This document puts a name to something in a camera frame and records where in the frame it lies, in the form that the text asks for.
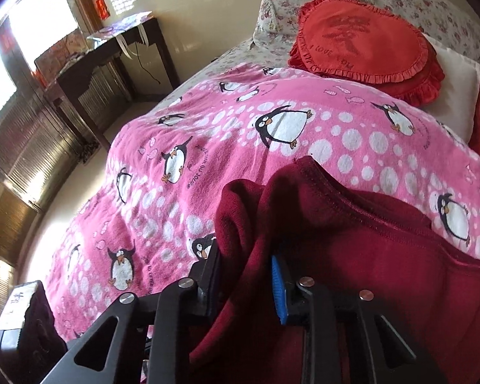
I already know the dark red fleece garment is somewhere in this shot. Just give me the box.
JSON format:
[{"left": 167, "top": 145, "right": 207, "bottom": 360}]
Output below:
[{"left": 190, "top": 157, "right": 480, "bottom": 383}]

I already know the pink penguin blanket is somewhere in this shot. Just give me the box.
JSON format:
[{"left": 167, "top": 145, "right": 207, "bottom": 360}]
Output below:
[{"left": 45, "top": 63, "right": 480, "bottom": 341}]

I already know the white pillow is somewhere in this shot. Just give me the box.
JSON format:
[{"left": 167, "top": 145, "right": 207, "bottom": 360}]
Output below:
[{"left": 423, "top": 35, "right": 480, "bottom": 144}]

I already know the small red heart cushion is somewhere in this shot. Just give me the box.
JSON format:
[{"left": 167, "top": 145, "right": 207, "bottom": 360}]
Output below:
[{"left": 288, "top": 0, "right": 445, "bottom": 108}]

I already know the floral bed pillow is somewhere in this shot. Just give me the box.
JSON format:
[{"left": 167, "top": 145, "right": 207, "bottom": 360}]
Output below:
[{"left": 252, "top": 0, "right": 311, "bottom": 52}]

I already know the dark wooden desk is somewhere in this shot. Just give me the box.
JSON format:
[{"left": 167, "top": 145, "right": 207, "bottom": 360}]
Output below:
[{"left": 43, "top": 15, "right": 181, "bottom": 153}]

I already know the wooden framed window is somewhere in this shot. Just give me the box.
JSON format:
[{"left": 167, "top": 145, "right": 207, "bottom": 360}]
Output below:
[{"left": 0, "top": 0, "right": 78, "bottom": 114}]

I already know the photo frame on desk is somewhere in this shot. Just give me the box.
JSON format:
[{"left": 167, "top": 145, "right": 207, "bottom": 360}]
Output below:
[{"left": 34, "top": 29, "right": 88, "bottom": 87}]

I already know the red wall sticker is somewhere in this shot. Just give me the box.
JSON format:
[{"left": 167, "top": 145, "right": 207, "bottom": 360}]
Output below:
[{"left": 95, "top": 0, "right": 111, "bottom": 20}]

